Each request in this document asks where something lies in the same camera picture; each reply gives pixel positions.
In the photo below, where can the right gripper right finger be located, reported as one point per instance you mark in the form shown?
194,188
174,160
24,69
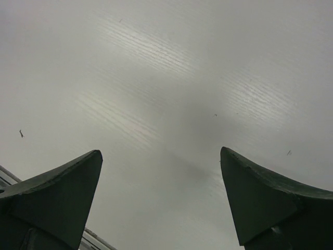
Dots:
271,211

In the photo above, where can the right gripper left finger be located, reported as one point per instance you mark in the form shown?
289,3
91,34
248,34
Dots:
50,210

